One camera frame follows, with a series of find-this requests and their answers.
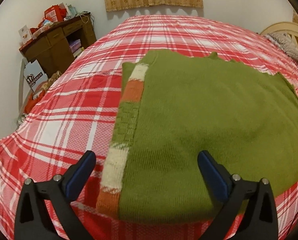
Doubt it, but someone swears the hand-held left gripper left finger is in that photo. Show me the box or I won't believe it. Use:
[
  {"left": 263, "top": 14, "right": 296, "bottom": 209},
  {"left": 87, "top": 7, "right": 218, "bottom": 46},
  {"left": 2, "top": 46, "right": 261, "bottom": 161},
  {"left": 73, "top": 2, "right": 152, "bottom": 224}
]
[{"left": 14, "top": 151, "right": 97, "bottom": 240}]

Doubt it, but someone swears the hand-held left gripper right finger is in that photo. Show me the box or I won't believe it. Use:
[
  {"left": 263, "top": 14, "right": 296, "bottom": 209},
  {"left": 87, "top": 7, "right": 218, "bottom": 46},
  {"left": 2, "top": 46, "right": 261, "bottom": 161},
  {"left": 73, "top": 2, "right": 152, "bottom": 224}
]
[{"left": 198, "top": 151, "right": 280, "bottom": 240}]

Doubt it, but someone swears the green orange striped knit sweater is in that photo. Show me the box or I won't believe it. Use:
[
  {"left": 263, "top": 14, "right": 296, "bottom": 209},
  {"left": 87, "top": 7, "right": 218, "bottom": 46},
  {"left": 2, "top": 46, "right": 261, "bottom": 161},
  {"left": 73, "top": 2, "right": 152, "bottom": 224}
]
[{"left": 96, "top": 49, "right": 298, "bottom": 224}]

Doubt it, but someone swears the red plaid bedsheet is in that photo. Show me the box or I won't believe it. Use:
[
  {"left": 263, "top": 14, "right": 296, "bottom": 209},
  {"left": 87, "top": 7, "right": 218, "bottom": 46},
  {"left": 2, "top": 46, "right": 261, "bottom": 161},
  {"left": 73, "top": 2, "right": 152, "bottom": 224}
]
[{"left": 0, "top": 15, "right": 298, "bottom": 240}]

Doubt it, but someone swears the orange cloth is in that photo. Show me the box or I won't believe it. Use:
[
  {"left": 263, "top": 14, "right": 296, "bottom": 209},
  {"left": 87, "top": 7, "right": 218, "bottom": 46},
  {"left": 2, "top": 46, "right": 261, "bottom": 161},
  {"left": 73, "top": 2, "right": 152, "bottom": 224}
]
[{"left": 24, "top": 91, "right": 47, "bottom": 114}]

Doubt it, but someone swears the floral cloth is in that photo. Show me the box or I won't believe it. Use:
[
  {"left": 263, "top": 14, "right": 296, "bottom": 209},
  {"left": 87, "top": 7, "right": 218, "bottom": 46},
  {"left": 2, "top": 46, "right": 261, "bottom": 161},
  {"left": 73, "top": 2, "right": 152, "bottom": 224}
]
[{"left": 32, "top": 70, "right": 63, "bottom": 98}]

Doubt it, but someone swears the white paper bag black print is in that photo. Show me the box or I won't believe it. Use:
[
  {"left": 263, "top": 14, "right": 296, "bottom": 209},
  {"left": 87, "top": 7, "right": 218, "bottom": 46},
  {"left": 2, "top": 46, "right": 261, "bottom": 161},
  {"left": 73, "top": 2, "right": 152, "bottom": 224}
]
[{"left": 24, "top": 61, "right": 48, "bottom": 92}]

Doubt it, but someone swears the pale leaning board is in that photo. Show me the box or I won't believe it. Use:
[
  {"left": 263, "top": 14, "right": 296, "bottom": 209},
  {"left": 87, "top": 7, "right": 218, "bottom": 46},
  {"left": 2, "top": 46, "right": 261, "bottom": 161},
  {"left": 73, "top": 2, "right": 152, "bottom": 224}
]
[{"left": 18, "top": 59, "right": 27, "bottom": 113}]

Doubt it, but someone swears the purple box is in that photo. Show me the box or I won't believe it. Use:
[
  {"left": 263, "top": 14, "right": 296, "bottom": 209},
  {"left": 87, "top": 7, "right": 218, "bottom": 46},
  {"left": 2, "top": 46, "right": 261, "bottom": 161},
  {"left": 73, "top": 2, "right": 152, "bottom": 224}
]
[{"left": 69, "top": 39, "right": 81, "bottom": 52}]

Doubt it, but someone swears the brown wooden desk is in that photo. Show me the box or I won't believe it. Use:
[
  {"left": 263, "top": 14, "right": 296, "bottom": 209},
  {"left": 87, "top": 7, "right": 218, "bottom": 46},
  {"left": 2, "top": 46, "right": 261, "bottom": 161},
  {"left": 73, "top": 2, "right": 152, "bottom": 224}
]
[{"left": 19, "top": 14, "right": 97, "bottom": 78}]

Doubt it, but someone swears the flat red box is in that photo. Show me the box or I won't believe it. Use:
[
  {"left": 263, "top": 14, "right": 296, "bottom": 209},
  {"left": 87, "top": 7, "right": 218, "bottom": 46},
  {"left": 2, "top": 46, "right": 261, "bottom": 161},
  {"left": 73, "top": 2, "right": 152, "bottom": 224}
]
[{"left": 30, "top": 21, "right": 54, "bottom": 39}]

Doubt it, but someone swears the grey patterned pillow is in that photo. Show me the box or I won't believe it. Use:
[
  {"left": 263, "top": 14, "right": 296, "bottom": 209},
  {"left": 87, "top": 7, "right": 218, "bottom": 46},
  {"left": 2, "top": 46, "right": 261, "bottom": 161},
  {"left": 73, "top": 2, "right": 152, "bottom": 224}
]
[{"left": 264, "top": 32, "right": 298, "bottom": 70}]

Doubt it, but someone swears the white card box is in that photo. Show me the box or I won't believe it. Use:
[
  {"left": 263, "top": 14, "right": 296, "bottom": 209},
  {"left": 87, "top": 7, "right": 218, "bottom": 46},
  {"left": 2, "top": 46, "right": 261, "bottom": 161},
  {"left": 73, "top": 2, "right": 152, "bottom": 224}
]
[{"left": 18, "top": 25, "right": 32, "bottom": 43}]

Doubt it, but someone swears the cream wooden headboard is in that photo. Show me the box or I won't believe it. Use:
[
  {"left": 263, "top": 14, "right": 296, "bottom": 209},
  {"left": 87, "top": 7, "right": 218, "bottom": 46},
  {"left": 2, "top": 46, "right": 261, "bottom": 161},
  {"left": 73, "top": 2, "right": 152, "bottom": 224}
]
[{"left": 260, "top": 22, "right": 298, "bottom": 70}]

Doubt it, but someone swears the red gift bag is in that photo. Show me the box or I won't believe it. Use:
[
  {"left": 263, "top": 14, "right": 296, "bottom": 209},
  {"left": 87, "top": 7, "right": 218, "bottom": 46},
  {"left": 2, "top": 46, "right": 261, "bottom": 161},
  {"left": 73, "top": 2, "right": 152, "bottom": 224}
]
[{"left": 44, "top": 4, "right": 67, "bottom": 22}]

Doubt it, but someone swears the teal packet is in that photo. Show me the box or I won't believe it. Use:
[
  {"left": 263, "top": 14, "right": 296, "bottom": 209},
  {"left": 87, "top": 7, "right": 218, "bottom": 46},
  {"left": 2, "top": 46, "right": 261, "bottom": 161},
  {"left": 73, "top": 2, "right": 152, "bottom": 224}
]
[{"left": 65, "top": 4, "right": 78, "bottom": 18}]

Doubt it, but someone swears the white cable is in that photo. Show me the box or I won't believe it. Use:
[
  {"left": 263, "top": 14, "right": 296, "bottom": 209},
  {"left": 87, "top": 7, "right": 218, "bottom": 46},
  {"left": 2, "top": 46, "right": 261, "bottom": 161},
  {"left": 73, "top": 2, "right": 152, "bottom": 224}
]
[{"left": 79, "top": 12, "right": 96, "bottom": 27}]

